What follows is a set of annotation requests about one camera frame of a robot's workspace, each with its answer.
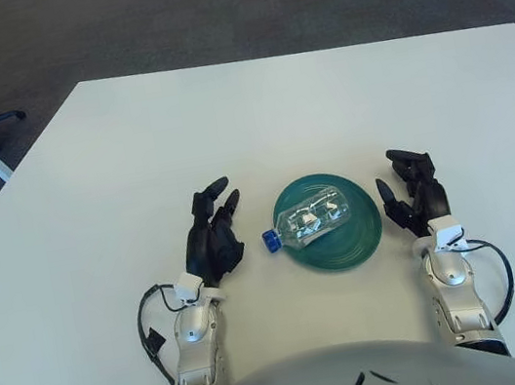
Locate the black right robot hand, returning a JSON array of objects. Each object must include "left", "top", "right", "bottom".
[{"left": 369, "top": 140, "right": 455, "bottom": 245}]

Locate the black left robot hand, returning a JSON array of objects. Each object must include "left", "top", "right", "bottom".
[{"left": 171, "top": 173, "right": 256, "bottom": 293}]

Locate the clear bottle with blue cap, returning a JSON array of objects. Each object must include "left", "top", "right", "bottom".
[{"left": 254, "top": 182, "right": 356, "bottom": 255}]

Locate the green round plate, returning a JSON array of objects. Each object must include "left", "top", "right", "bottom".
[{"left": 266, "top": 164, "right": 391, "bottom": 282}]

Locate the white right wrist connector box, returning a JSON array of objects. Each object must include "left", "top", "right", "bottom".
[{"left": 427, "top": 212, "right": 468, "bottom": 251}]

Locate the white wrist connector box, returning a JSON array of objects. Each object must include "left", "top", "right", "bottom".
[
  {"left": 427, "top": 212, "right": 468, "bottom": 251},
  {"left": 172, "top": 269, "right": 207, "bottom": 306}
]

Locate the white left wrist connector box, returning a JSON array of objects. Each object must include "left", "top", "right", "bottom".
[{"left": 172, "top": 269, "right": 207, "bottom": 306}]

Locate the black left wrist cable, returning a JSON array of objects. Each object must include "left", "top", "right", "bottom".
[{"left": 130, "top": 279, "right": 197, "bottom": 385}]

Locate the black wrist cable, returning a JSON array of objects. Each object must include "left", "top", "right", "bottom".
[
  {"left": 457, "top": 232, "right": 515, "bottom": 330},
  {"left": 130, "top": 279, "right": 197, "bottom": 385}
]

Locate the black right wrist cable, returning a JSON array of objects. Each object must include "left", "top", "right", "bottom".
[{"left": 457, "top": 232, "right": 515, "bottom": 330}]

